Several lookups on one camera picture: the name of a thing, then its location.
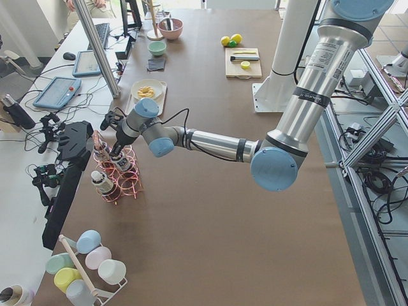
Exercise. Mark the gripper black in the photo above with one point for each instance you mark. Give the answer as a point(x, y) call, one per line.
point(120, 141)

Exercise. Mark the tea bottle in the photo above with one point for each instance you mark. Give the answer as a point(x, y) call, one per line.
point(123, 164)

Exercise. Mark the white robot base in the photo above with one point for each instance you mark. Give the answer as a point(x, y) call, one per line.
point(274, 93)

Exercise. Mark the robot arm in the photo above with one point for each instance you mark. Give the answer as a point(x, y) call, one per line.
point(346, 27)

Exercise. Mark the tea bottle right end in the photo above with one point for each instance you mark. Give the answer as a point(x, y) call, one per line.
point(101, 152)

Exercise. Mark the tea bottle end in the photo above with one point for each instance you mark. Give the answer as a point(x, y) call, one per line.
point(102, 182)
point(101, 152)

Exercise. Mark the tea bottle left end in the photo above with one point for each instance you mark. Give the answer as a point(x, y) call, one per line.
point(102, 182)

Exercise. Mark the black handheld controller lower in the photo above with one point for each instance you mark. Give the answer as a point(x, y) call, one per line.
point(46, 175)

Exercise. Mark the white round plate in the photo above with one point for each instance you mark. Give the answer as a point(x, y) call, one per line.
point(155, 84)

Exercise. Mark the blue teach pendant near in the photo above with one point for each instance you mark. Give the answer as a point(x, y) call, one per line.
point(58, 93)

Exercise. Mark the blue teach pendant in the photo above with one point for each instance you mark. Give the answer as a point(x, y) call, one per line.
point(58, 93)
point(86, 64)

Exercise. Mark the blue teach pendant far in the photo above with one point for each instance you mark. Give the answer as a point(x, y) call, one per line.
point(86, 64)

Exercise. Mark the blue cup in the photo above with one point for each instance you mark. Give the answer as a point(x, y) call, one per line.
point(88, 241)

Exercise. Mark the grey folded cloth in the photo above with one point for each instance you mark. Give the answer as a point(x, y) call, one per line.
point(156, 64)

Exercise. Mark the white cup rack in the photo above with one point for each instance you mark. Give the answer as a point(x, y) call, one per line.
point(103, 292)

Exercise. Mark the pink cup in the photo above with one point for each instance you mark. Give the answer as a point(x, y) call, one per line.
point(97, 256)

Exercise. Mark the black water bottle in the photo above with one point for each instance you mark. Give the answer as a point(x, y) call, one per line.
point(18, 114)

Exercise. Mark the computer mouse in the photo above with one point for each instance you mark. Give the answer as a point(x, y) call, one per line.
point(69, 56)

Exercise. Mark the green ceramic bowl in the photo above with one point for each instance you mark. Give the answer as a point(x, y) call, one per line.
point(157, 48)

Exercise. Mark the white cup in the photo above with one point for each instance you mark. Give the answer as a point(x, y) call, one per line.
point(112, 271)

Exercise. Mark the wooden stand base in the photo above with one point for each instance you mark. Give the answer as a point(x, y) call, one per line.
point(154, 34)

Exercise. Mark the green cup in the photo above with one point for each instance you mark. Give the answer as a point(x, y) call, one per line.
point(57, 262)

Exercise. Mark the black keyboard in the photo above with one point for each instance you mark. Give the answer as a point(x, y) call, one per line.
point(103, 31)

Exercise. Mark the yellow cup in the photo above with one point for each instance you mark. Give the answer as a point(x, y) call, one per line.
point(64, 277)

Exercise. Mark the pink ice bowl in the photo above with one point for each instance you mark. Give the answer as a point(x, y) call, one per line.
point(171, 35)

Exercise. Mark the wooden cutting board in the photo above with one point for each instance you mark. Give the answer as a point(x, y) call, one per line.
point(233, 69)

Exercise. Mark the grey cup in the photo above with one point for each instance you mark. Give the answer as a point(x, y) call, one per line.
point(78, 294)

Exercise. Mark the steel muddler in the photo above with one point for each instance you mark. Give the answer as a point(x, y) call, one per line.
point(243, 57)

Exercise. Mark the half lemon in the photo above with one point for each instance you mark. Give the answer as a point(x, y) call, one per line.
point(245, 64)

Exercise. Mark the upper yellow lemon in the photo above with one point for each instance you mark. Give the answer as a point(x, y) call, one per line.
point(225, 40)

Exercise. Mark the yellow lemon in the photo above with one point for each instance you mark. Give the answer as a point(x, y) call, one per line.
point(237, 38)
point(225, 40)

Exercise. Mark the yellow plastic knife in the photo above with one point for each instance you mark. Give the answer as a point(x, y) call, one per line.
point(244, 52)

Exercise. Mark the green lime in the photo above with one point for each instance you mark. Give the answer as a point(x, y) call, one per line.
point(232, 44)

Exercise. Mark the lower yellow lemon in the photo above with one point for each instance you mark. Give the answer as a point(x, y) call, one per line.
point(237, 38)

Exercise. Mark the copper wire bottle rack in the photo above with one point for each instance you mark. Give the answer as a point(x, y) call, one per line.
point(125, 187)

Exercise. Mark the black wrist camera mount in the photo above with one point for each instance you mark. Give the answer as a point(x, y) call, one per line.
point(112, 119)

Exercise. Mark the braided ring bread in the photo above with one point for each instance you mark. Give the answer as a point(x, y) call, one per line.
point(146, 92)

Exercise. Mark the aluminium frame post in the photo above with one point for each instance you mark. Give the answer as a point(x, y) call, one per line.
point(99, 52)

